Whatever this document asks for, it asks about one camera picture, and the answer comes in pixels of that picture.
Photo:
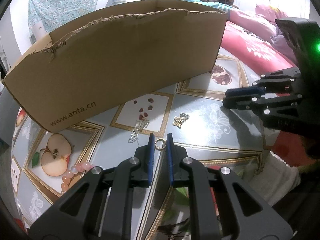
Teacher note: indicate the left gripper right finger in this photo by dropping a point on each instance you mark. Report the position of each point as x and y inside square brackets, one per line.
[222, 205]

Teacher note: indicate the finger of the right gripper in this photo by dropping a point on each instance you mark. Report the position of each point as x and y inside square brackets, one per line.
[284, 105]
[278, 82]

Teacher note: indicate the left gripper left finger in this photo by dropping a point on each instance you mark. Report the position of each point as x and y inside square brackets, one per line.
[99, 205]

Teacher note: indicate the gold butterfly charm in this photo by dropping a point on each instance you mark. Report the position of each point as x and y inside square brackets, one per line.
[180, 120]

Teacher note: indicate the red floral blanket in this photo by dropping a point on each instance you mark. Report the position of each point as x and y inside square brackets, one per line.
[257, 54]

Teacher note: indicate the pink lilac quilt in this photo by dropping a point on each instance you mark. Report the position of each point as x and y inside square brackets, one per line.
[263, 24]

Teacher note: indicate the white fuzzy towel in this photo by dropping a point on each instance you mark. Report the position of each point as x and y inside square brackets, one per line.
[275, 180]

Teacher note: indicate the brown cardboard box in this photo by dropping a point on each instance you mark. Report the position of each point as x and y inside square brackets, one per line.
[113, 55]

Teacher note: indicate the blue patterned wall cloth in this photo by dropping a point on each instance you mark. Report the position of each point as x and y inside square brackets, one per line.
[55, 13]

